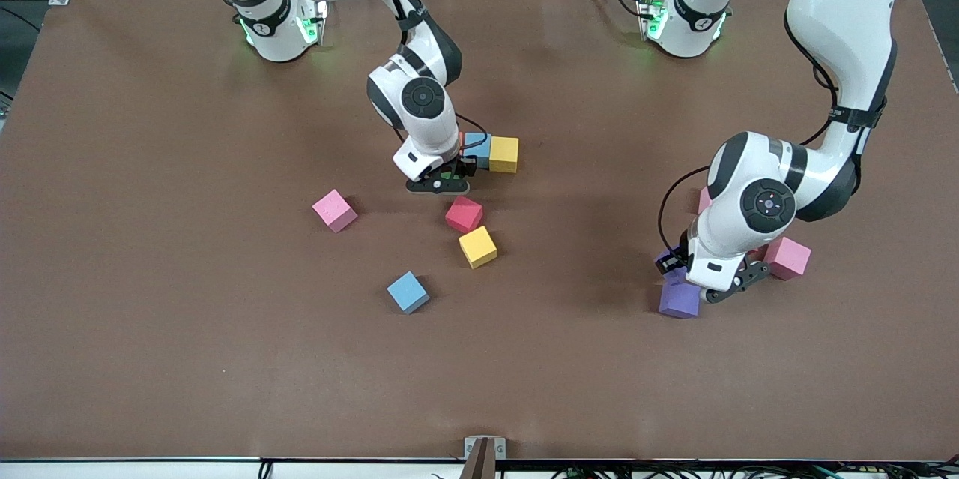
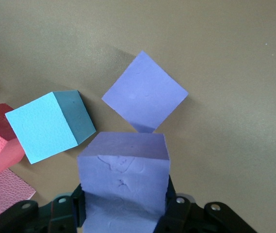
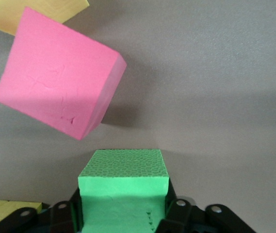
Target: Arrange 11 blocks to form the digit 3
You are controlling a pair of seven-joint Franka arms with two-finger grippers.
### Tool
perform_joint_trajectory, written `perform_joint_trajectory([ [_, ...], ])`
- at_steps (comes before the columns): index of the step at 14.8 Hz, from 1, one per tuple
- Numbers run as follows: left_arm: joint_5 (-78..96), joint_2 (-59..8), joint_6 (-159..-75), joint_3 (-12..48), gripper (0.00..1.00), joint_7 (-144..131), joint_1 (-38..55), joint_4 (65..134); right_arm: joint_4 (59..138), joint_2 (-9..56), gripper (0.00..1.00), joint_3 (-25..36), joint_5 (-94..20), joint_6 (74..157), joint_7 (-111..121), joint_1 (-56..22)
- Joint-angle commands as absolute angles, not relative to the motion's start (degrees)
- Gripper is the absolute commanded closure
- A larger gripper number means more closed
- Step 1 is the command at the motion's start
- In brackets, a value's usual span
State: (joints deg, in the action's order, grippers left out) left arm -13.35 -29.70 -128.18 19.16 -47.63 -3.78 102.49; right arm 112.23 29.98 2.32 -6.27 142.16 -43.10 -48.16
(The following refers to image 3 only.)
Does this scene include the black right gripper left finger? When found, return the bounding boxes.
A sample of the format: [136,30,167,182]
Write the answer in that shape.
[0,188,83,233]

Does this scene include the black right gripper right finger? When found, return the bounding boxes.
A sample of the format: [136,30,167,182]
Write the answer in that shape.
[156,183,256,233]

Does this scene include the yellow foam block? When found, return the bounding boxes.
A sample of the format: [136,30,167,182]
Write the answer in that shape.
[0,0,90,37]
[0,199,43,230]

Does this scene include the green foam block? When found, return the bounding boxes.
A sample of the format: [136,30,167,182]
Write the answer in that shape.
[77,148,170,233]

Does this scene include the red foam block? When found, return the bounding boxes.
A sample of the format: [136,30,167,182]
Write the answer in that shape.
[0,6,128,141]

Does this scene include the large table mat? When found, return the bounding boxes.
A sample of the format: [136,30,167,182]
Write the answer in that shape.
[0,0,276,233]

